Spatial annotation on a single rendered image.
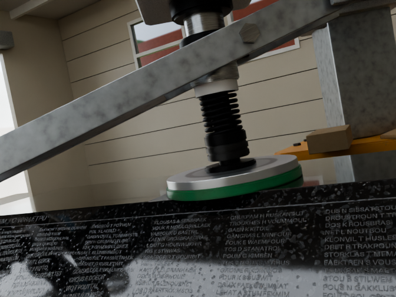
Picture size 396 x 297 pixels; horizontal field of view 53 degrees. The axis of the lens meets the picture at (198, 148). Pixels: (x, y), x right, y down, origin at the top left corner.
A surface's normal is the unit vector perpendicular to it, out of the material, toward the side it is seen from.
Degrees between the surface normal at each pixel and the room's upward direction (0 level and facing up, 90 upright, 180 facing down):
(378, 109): 90
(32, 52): 90
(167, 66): 90
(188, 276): 45
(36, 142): 90
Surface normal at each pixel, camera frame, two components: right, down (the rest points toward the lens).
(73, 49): -0.51, 0.15
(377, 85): -0.04, 0.06
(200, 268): -0.45, -0.60
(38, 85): 0.84, -0.13
